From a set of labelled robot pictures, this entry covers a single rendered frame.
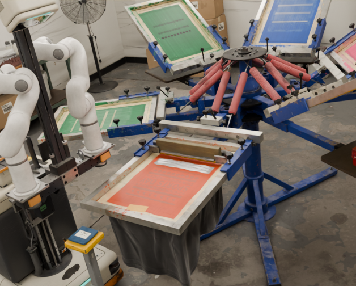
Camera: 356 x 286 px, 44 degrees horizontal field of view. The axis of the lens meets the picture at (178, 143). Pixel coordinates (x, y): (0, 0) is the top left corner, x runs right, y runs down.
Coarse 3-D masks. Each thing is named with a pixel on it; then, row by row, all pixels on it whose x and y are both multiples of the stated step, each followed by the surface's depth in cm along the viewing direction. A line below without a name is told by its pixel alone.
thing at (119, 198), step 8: (152, 160) 257; (176, 160) 253; (184, 160) 252; (144, 168) 250; (152, 168) 249; (176, 168) 245; (136, 176) 243; (128, 184) 237; (120, 192) 231; (112, 200) 226; (120, 200) 224; (128, 200) 223; (136, 200) 222; (144, 200) 221
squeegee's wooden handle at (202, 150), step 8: (160, 144) 256; (168, 144) 253; (176, 144) 250; (184, 144) 247; (192, 144) 245; (200, 144) 244; (176, 152) 253; (184, 152) 250; (192, 152) 246; (200, 152) 243; (208, 152) 241; (216, 152) 238
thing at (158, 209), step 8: (192, 160) 251; (216, 168) 239; (208, 176) 233; (200, 184) 227; (192, 192) 222; (184, 200) 216; (152, 208) 214; (160, 208) 213; (168, 208) 212; (176, 208) 212; (168, 216) 207
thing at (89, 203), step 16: (208, 144) 260; (224, 144) 254; (144, 160) 259; (112, 176) 240; (224, 176) 226; (96, 192) 228; (208, 192) 213; (96, 208) 217; (112, 208) 213; (192, 208) 204; (144, 224) 203; (160, 224) 197; (176, 224) 195
